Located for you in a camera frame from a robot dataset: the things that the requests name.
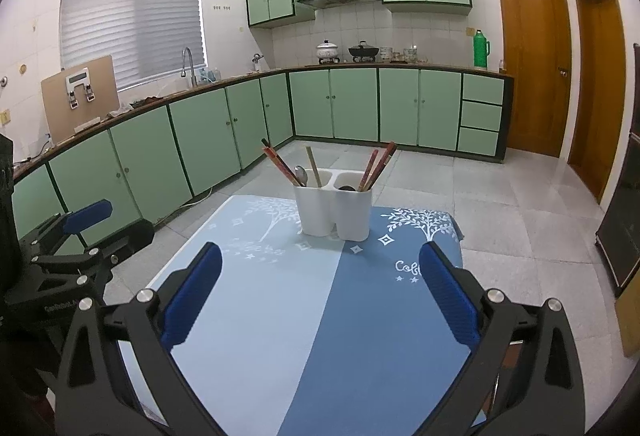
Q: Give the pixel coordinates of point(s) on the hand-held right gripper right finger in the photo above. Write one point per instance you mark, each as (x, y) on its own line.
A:
(450, 301)

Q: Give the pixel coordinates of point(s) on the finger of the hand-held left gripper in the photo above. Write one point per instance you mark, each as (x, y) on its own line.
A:
(132, 238)
(90, 216)

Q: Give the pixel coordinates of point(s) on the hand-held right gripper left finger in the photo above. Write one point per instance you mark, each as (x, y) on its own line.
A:
(192, 296)

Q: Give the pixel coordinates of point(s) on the white two-part utensil holder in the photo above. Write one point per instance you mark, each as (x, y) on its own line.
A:
(315, 211)

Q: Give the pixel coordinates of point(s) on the red patterned chopstick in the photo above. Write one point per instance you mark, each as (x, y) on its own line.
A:
(386, 156)
(380, 163)
(371, 163)

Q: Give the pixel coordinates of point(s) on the blue printed tablecloth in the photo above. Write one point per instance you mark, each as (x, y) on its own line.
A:
(300, 316)

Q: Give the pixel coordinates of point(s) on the white clip device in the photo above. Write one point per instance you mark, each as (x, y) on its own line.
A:
(80, 83)

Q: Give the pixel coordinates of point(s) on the metal spoon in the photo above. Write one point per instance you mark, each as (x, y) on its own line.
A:
(300, 176)

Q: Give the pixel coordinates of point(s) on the cardboard box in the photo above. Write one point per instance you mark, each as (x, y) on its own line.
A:
(630, 321)

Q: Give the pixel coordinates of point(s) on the metal sink faucet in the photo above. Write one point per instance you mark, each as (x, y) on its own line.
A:
(187, 60)

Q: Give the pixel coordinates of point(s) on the dark cabinet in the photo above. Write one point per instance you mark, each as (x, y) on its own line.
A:
(622, 216)

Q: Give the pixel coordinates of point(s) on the white window blind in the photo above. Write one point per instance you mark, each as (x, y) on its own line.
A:
(130, 15)

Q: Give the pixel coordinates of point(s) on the small metal water tap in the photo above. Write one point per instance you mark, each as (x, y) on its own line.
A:
(257, 61)

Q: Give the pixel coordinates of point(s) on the green lower kitchen cabinets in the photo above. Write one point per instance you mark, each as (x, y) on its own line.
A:
(350, 105)

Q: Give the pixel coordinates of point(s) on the wooden door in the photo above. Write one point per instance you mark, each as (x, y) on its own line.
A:
(532, 65)
(597, 90)

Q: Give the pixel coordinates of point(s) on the glass jar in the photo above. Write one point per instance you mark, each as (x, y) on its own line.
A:
(410, 53)
(386, 54)

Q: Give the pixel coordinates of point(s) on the green thermos flask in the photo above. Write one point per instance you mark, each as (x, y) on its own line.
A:
(481, 48)

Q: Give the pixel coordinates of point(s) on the black wok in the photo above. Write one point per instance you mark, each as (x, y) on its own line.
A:
(364, 50)

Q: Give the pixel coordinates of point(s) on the white cooking pot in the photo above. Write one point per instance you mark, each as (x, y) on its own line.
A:
(326, 50)

